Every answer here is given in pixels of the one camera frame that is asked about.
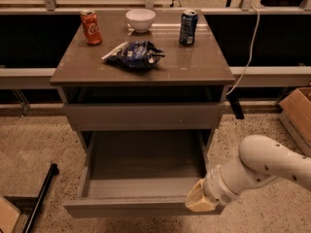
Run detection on black table leg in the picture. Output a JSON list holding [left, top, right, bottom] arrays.
[[227, 93, 244, 119]]

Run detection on cardboard box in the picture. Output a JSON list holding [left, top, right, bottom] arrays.
[[279, 87, 311, 156]]

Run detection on black metal bar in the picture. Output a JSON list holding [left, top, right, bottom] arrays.
[[22, 163, 59, 233]]

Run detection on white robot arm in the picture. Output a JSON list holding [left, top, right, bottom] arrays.
[[185, 135, 311, 213]]

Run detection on white bowl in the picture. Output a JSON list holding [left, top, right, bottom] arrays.
[[125, 9, 156, 32]]

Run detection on light wooden board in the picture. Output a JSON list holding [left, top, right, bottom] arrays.
[[0, 196, 20, 233]]

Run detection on blue soda can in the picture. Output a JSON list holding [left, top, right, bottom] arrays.
[[179, 10, 198, 46]]

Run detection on grey drawer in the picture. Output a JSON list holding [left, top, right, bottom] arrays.
[[62, 129, 228, 219], [59, 85, 225, 131]]

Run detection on grey top drawer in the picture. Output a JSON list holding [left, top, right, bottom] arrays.
[[59, 85, 225, 131]]

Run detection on grey drawer cabinet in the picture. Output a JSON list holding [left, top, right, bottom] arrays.
[[51, 10, 233, 146]]

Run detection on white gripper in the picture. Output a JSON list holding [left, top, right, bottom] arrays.
[[185, 165, 239, 213]]

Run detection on white cable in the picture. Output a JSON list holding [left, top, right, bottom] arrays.
[[225, 6, 261, 96]]

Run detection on blue chip bag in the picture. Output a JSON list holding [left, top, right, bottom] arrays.
[[101, 41, 165, 71]]

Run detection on orange soda can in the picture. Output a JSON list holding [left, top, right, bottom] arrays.
[[80, 10, 102, 46]]

